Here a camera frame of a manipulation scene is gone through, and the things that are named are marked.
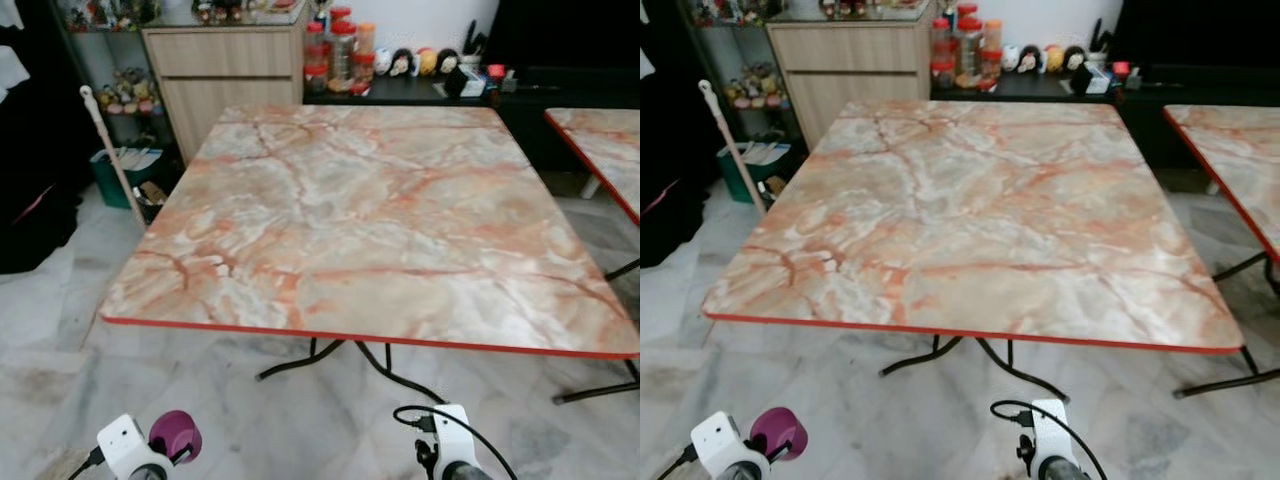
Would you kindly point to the purple plastic cup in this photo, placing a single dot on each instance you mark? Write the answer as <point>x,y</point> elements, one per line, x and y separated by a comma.
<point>176,430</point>
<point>778,428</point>

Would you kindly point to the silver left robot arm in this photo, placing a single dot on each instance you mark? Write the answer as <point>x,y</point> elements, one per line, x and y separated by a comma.
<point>148,474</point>
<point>743,473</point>

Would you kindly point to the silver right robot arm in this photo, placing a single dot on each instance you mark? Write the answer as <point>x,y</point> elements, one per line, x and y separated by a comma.
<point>460,472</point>
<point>1060,470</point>

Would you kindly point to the black legs of large table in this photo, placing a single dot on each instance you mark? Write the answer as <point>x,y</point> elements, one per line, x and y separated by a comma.
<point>595,391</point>
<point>1225,384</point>

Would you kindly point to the black legs of cut-off table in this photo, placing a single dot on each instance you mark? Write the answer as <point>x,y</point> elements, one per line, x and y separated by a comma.
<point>1240,266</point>
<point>622,269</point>

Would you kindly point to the black bag on floor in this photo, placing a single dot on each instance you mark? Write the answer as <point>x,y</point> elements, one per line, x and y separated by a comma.
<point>35,235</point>
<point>665,225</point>

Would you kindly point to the green bin with books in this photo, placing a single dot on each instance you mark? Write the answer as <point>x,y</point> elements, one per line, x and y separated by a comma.
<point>738,175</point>
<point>110,180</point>

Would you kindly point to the small figurines on shelf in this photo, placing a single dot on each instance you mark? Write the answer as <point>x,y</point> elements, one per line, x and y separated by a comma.
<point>756,88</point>
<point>128,92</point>

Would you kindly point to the black and white box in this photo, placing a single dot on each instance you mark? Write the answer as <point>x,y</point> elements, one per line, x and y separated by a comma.
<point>465,82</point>
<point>1092,79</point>

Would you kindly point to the small red object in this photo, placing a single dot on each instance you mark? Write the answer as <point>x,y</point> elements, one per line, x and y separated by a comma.
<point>1121,69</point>
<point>496,72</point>

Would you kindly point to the black-haired round doll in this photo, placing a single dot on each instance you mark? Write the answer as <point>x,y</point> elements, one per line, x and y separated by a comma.
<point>1031,60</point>
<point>403,63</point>

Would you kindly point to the white round doll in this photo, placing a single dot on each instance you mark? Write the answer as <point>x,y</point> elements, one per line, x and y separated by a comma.
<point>1011,58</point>
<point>383,62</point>

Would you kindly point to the yellow round doll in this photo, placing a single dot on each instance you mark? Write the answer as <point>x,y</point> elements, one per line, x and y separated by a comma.
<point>427,61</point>
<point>1053,58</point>

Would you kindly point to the light wooden drawer cabinet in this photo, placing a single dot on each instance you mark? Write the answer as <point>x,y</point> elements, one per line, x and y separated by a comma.
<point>230,60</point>
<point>850,55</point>

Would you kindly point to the dark round doll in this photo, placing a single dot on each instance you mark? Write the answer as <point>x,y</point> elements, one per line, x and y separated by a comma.
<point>449,58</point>
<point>1074,55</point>

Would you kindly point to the tall clear jar red lid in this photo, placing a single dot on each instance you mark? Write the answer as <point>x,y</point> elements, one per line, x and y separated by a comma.
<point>343,50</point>
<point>970,46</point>

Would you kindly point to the cup holding dark pens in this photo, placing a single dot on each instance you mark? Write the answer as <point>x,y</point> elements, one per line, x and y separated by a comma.
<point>474,48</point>
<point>1100,44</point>

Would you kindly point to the black open shelf unit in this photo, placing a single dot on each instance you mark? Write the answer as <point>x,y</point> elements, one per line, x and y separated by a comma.
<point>85,50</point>
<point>705,45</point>

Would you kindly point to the orange jar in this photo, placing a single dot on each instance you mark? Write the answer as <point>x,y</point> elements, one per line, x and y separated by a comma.
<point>993,35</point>
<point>366,38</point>

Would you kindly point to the slim clear jar red lid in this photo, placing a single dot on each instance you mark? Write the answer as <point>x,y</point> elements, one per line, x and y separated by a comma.
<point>316,45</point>
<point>942,40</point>

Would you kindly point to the figurines on cabinet top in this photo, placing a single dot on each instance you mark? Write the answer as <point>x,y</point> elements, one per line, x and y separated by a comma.
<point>230,10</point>
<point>860,8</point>

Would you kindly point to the black television screen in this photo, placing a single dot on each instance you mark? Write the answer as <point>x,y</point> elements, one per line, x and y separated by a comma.
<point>1200,30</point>
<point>570,30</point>

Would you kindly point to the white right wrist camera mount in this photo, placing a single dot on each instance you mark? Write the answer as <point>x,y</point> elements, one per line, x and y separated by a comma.
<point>1053,430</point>
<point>455,435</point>

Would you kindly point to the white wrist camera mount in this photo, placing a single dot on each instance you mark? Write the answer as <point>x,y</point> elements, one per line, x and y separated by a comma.
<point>122,440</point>
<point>1053,430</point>
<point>716,437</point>
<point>455,435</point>

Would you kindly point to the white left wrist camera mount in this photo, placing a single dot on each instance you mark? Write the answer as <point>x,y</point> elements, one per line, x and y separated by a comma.
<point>122,440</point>
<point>716,437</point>

